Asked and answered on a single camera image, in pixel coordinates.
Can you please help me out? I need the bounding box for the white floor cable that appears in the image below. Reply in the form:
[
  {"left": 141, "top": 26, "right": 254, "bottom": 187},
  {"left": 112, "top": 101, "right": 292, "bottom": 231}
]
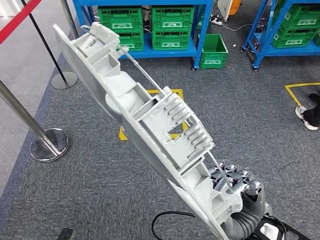
[{"left": 221, "top": 21, "right": 253, "bottom": 33}]

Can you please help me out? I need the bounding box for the white power strip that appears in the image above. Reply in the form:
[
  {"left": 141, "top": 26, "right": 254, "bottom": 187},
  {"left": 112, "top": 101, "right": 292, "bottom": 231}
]
[{"left": 209, "top": 16, "right": 223, "bottom": 27}]

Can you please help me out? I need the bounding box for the silver plastic wheel cover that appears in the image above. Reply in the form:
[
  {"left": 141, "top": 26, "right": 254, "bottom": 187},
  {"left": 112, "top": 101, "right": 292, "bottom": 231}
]
[{"left": 53, "top": 21, "right": 245, "bottom": 240}]

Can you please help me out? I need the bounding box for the green plastic crate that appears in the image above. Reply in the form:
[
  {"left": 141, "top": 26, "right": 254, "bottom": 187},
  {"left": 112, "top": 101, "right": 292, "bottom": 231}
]
[
  {"left": 97, "top": 5, "right": 144, "bottom": 34},
  {"left": 116, "top": 31, "right": 145, "bottom": 52},
  {"left": 150, "top": 5, "right": 195, "bottom": 33},
  {"left": 275, "top": 3, "right": 320, "bottom": 32},
  {"left": 151, "top": 30, "right": 190, "bottom": 52},
  {"left": 271, "top": 28, "right": 318, "bottom": 50}
]

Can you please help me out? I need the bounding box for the chrome barrier stanchion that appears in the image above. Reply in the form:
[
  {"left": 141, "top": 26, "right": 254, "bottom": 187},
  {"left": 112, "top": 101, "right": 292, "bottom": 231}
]
[{"left": 0, "top": 79, "right": 72, "bottom": 164}]

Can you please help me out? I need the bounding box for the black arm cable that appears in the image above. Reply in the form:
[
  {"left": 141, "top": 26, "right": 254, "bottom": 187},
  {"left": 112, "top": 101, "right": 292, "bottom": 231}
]
[{"left": 151, "top": 211, "right": 209, "bottom": 240}]

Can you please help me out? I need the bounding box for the chrome barrier post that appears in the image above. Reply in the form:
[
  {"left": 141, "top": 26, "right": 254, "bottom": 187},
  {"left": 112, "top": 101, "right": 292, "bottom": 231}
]
[{"left": 60, "top": 0, "right": 80, "bottom": 40}]

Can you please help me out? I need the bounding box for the black barrier stanchion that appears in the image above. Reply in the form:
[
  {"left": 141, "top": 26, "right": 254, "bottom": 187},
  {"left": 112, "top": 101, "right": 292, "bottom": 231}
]
[{"left": 20, "top": 0, "right": 78, "bottom": 91}]

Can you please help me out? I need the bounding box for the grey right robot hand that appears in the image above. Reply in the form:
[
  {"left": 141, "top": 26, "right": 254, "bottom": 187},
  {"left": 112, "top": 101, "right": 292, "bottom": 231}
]
[{"left": 208, "top": 160, "right": 268, "bottom": 226}]

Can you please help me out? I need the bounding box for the white orange machine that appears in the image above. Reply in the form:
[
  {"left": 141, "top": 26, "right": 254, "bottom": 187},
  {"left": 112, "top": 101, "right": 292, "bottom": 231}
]
[{"left": 217, "top": 0, "right": 243, "bottom": 21}]

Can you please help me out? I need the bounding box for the green open plastic bin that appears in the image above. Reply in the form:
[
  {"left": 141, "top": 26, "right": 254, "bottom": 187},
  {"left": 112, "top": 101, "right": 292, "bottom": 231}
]
[
  {"left": 195, "top": 13, "right": 206, "bottom": 31},
  {"left": 198, "top": 33, "right": 229, "bottom": 70}
]

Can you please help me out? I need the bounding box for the blue metal shelf rack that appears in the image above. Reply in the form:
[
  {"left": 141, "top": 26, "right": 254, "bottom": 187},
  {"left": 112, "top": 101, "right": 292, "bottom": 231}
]
[
  {"left": 241, "top": 0, "right": 320, "bottom": 72},
  {"left": 72, "top": 0, "right": 214, "bottom": 71}
]

